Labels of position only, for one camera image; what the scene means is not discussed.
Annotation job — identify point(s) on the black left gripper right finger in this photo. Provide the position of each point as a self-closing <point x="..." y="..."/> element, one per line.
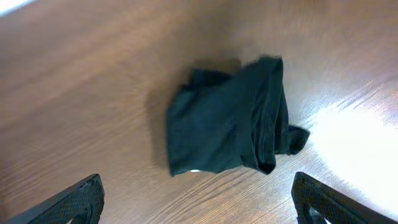
<point x="316" y="202"/>

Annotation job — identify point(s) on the dark green t-shirt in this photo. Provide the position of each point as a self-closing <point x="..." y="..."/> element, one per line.
<point x="219" y="121"/>

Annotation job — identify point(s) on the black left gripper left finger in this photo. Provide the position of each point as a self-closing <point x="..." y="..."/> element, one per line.
<point x="82" y="202"/>

